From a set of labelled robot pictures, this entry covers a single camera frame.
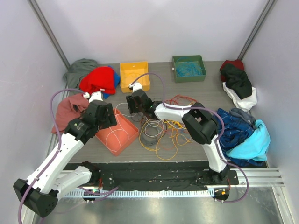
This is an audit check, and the orange plastic bin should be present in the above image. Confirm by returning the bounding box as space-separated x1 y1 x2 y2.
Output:
96 108 139 156

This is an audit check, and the blue striped cloth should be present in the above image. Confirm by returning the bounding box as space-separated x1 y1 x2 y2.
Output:
216 108 266 167

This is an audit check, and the grey coiled cable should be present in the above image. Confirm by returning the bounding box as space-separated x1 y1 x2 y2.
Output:
140 123 164 147

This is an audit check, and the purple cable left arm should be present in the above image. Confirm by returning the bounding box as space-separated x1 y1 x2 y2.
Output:
17 88 119 224

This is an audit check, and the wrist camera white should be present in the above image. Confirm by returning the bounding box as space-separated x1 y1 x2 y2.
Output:
128 82 143 92
83 91 103 103

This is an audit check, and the slotted cable duct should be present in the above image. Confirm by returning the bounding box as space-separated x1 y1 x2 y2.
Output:
63 188 214 199

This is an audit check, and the yellow plastic bin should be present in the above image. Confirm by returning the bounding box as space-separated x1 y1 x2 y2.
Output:
120 61 149 93

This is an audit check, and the dark red cloth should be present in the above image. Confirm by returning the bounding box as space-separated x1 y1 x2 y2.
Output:
220 59 244 71

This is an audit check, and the grey blue cloth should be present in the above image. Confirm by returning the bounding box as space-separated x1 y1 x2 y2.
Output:
229 108 256 128

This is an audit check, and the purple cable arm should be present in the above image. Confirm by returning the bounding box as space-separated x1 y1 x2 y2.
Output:
17 88 119 224
130 72 249 204

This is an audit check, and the green plastic bin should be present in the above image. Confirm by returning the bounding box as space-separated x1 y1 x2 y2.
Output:
172 55 206 83

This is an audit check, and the blue cloth under red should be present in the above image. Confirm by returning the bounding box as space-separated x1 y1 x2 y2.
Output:
102 65 121 99

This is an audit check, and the right aluminium corner post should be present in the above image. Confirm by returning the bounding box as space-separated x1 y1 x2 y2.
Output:
237 0 277 61

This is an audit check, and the white cable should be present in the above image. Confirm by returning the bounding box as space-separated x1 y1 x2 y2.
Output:
105 102 164 152

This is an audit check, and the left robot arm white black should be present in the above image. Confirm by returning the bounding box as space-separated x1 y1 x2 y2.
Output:
13 100 117 218

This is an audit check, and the black cloth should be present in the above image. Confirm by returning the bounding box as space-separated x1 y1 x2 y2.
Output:
220 64 252 99

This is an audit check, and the left aluminium corner post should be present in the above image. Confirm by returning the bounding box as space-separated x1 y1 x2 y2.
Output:
28 0 70 69

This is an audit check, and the white cloth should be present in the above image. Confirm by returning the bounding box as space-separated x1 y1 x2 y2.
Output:
222 82 257 112

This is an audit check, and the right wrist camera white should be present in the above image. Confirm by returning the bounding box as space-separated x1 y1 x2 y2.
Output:
128 82 143 92

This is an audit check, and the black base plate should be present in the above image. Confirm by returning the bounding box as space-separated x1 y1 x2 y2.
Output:
63 160 239 191

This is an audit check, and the pink cloth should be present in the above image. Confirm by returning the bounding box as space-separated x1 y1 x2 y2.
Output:
50 93 89 134

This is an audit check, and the aluminium corner post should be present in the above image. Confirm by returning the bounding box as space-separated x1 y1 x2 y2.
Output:
28 0 70 69
237 0 277 61

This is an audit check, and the yellow cable in bin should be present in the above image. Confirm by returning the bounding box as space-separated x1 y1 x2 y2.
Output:
122 72 147 86

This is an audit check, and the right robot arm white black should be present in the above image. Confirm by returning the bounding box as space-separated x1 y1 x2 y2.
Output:
126 90 229 184

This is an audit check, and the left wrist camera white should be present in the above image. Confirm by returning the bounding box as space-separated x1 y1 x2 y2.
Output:
83 91 103 103

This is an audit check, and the light blue cloth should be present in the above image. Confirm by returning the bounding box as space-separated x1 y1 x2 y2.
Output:
226 119 271 161

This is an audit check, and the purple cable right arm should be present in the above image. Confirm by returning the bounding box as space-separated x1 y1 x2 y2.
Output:
130 72 249 204

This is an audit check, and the red cable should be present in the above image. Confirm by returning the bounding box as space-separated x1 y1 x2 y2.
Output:
161 93 198 150

